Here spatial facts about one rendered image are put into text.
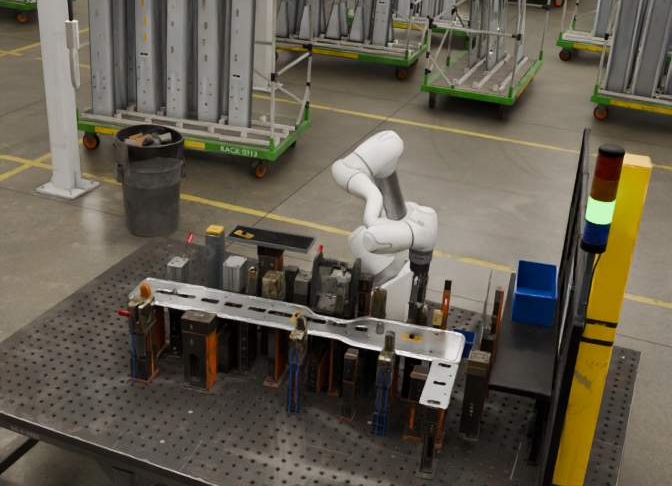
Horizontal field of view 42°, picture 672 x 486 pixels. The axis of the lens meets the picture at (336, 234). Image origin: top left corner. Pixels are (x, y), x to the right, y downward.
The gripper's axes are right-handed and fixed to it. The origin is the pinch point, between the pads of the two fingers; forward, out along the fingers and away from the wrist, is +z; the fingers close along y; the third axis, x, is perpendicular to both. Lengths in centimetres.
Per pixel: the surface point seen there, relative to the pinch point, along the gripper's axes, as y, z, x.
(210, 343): 19, 21, -76
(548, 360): 3, 11, 52
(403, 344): 5.7, 13.6, -2.3
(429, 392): 33.4, 13.7, 12.7
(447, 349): 3.3, 13.7, 14.4
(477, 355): 13.0, 7.8, 26.4
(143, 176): -226, 64, -230
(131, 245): -214, 113, -235
